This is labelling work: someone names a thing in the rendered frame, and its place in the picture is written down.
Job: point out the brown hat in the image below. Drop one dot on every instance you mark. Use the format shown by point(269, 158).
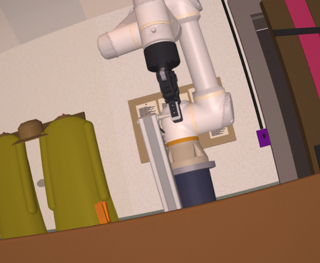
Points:
point(30, 130)

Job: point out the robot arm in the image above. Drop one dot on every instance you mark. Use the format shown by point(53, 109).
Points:
point(201, 68)

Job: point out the white stop pin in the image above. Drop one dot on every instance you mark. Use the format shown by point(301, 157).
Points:
point(164, 116)

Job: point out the brown coat rack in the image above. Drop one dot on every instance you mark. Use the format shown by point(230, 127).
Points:
point(81, 115)

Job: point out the brown cupboard with pink stripe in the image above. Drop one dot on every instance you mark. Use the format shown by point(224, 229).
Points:
point(308, 82)

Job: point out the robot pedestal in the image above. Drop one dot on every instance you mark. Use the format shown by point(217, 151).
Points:
point(195, 189)

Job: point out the tan notice board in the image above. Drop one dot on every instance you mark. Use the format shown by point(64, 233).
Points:
point(143, 131)

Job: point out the purple wall box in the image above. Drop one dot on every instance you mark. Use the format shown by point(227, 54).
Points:
point(263, 138)

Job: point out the grey round wall knob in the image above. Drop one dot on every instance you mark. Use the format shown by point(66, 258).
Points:
point(40, 182)

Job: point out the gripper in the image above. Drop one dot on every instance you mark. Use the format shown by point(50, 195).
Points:
point(161, 56)

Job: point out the grey test rail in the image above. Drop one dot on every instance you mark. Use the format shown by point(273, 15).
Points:
point(157, 164)

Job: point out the grey door frame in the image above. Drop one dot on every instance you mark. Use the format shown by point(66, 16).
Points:
point(272, 109)

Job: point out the orange ribbed box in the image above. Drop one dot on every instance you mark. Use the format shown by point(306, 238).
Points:
point(102, 213)

